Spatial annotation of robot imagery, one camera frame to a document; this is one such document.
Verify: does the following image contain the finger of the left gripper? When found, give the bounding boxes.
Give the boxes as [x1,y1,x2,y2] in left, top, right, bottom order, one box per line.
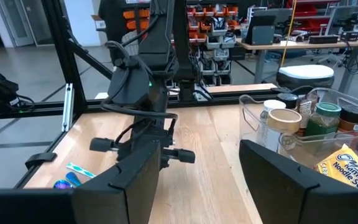
[162,148,196,165]
[89,137,120,153]

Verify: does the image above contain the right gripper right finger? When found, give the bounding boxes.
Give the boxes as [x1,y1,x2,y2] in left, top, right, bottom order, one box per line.
[239,139,358,224]

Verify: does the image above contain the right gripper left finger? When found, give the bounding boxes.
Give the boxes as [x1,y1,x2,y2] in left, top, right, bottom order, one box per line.
[0,139,162,224]

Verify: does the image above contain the rainbow iridescent metal spoon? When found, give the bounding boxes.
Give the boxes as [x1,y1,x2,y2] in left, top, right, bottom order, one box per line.
[65,162,96,179]
[65,171,82,188]
[53,179,74,190]

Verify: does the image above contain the yellow ramen noodle pack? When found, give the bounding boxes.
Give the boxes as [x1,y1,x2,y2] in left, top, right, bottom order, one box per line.
[315,143,358,192]

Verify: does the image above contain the tan-lid seasoning jar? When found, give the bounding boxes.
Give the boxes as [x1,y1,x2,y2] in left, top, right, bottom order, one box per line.
[257,108,303,153]

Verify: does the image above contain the green spice jar green lid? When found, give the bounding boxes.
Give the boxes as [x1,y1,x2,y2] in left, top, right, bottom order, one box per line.
[305,101,342,138]

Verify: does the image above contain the white-lid seasoning jar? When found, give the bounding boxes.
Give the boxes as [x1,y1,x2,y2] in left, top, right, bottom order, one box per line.
[259,98,287,138]

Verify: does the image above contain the black-lid jar purple label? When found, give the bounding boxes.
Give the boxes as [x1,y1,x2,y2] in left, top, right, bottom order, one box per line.
[276,92,300,110]

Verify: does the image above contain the brown spice jar black lid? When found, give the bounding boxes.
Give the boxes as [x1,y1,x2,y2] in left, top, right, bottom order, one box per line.
[337,104,358,133]

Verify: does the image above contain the clear plastic ramen bin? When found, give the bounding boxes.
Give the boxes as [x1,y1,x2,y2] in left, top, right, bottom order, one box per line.
[277,132,358,192]

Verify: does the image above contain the black table-edge clamp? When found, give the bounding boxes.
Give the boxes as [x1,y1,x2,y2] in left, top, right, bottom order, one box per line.
[24,151,58,170]

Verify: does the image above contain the clear plastic spice bin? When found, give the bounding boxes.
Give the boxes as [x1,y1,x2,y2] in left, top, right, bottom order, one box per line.
[238,86,358,153]

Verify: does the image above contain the cardboard box white label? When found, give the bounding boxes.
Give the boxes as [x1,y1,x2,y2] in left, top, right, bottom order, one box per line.
[91,14,108,32]

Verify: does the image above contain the parts bin shelf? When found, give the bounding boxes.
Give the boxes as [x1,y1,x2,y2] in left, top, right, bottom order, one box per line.
[122,0,247,88]

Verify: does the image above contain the white-top black stool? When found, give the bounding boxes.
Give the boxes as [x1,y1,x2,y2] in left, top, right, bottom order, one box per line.
[276,64,336,90]

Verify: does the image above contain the black monitor back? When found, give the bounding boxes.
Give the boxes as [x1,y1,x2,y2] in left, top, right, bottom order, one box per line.
[244,14,276,46]

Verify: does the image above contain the glass door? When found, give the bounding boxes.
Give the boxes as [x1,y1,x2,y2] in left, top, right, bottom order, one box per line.
[0,0,36,48]

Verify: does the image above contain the wooden-top desk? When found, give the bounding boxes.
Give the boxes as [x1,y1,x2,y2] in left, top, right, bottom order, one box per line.
[235,39,358,94]

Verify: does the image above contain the red storage bins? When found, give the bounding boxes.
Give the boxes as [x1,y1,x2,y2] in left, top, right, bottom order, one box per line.
[286,0,338,17]

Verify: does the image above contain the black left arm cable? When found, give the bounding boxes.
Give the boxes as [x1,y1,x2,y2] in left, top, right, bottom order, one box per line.
[99,40,180,147]

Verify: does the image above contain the silver metal frame bracket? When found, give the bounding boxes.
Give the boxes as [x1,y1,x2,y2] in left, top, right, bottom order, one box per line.
[61,83,75,133]

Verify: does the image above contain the black aluminium table frame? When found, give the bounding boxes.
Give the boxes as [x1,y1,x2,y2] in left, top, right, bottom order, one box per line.
[0,0,291,190]

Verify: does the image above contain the yellow hanging cable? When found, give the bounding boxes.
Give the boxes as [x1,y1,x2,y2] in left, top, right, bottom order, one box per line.
[279,0,298,68]

